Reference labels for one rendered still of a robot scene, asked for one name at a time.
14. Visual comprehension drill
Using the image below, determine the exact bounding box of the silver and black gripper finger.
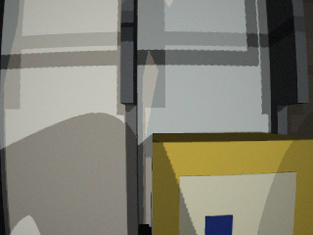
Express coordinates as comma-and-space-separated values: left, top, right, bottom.
138, 224, 152, 235

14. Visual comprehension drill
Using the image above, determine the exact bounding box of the yellow butter carton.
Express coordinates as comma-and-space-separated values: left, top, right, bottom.
151, 132, 313, 235

